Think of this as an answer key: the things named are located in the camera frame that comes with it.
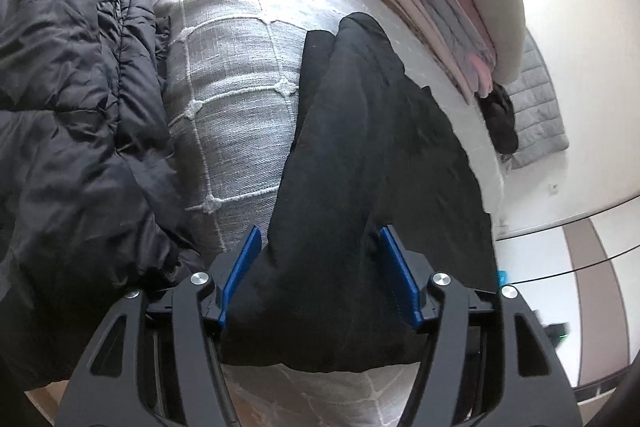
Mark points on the white wardrobe with brown stripes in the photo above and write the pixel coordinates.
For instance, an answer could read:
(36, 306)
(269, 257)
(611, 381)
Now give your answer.
(540, 257)

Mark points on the black coat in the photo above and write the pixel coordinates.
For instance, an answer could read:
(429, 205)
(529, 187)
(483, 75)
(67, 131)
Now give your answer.
(360, 132)

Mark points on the grey quilted wall pad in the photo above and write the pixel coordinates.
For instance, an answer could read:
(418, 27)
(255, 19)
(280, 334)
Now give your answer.
(540, 107)

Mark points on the small blue object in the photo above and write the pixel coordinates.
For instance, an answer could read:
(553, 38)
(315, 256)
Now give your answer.
(501, 278)

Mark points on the grey checked bedspread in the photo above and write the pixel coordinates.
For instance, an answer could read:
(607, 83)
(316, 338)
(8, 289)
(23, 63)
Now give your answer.
(225, 32)

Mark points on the white wall socket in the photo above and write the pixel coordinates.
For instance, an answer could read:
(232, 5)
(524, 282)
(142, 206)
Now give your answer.
(553, 188)

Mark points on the dark device with green light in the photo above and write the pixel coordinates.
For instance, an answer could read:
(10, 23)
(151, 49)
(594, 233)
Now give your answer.
(559, 331)

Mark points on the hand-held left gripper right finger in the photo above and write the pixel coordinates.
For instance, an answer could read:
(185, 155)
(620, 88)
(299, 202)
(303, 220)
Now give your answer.
(400, 277)

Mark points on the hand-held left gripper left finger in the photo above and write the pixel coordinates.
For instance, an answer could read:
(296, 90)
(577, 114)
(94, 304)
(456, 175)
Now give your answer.
(242, 267)

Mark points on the black puffer jacket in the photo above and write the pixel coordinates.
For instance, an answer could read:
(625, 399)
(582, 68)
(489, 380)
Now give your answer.
(75, 107)

